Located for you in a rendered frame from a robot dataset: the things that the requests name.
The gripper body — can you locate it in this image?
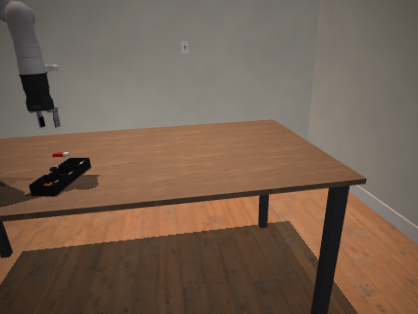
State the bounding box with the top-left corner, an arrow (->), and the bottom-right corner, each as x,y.
17,57 -> 58,111

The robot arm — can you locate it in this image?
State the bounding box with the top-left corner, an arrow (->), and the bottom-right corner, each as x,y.
0,0 -> 42,58

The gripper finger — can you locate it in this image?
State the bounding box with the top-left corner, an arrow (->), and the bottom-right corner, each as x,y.
29,111 -> 45,128
47,107 -> 60,128

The black three-compartment bin rack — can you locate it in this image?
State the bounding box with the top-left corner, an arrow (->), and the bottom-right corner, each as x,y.
29,158 -> 91,197

